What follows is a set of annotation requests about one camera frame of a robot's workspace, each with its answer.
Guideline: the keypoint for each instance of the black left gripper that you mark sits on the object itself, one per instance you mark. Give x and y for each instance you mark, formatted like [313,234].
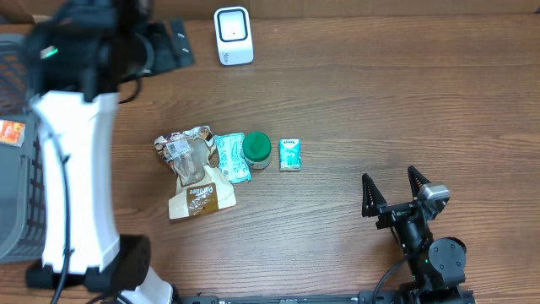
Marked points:
[166,59]

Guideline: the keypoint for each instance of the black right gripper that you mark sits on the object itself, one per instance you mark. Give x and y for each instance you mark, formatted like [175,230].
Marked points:
[374,204]

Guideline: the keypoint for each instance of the teal tissue pack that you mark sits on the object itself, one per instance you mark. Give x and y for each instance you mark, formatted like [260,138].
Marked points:
[290,154]

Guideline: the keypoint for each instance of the green lid jar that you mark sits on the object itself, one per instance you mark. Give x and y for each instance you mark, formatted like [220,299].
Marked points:
[257,149]

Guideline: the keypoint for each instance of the teal wipes pouch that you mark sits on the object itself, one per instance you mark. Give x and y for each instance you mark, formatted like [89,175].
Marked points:
[231,161]

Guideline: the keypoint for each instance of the brown white snack bag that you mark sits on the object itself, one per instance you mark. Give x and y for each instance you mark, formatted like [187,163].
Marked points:
[200,187]

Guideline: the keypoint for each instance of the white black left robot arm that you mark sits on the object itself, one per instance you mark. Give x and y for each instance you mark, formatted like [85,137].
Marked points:
[76,62]

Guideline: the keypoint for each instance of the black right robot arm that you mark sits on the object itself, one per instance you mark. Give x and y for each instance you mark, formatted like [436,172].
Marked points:
[437,266]

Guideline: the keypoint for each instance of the white barcode scanner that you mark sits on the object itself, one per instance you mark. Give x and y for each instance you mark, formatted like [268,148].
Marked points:
[233,36]

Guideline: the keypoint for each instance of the orange packet in basket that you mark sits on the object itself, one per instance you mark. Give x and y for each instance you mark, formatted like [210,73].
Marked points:
[12,133]

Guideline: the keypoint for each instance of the dark mesh basket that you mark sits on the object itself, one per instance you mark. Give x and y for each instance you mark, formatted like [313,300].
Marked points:
[23,206]

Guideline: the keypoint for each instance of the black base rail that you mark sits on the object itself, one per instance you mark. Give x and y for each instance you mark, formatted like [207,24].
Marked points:
[295,299]

